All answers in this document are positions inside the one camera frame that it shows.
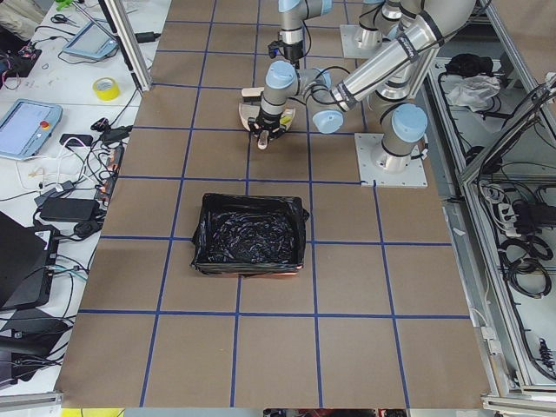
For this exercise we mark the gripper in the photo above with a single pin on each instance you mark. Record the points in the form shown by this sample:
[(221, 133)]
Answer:
[(268, 120), (292, 51)]

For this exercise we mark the beige plastic dustpan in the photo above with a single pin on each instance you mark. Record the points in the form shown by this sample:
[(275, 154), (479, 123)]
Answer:
[(249, 110)]

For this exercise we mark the beige hand brush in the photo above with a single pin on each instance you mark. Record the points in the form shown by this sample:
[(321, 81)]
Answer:
[(252, 95)]

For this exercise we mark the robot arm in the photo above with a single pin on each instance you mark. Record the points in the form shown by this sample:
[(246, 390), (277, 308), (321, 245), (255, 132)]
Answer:
[(378, 22), (402, 37)]

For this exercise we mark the black lined trash bin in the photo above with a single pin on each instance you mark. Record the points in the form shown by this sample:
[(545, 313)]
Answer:
[(250, 235)]

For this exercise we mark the black power adapter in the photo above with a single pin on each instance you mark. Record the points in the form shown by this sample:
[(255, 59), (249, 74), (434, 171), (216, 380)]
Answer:
[(147, 37)]

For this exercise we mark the yellow tape roll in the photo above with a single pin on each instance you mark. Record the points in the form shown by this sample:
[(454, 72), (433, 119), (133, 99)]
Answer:
[(106, 89)]

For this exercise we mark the white crumpled cloth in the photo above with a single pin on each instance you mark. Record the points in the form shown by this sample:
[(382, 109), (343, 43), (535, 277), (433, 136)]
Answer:
[(474, 92)]

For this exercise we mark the far blue teach pendant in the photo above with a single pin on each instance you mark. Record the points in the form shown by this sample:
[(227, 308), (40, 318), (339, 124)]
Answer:
[(93, 41)]

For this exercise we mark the blue teach pendant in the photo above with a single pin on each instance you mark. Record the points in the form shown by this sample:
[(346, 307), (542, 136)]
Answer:
[(26, 127), (93, 41)]

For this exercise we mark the large black power brick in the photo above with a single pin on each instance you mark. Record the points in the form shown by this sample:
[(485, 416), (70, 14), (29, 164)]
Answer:
[(68, 209)]

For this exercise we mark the black scissors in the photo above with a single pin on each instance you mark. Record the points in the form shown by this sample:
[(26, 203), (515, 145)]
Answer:
[(60, 19)]

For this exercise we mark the near blue teach pendant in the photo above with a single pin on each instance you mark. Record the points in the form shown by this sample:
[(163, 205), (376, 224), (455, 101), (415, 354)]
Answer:
[(26, 127)]

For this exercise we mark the black laptop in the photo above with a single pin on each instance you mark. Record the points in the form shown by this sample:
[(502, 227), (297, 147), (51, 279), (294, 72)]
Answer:
[(27, 253)]

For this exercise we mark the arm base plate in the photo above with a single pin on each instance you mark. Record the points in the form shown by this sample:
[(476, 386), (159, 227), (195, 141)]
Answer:
[(359, 43), (377, 168)]

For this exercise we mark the aluminium frame post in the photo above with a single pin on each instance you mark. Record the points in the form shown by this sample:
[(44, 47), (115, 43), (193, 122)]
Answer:
[(122, 30)]

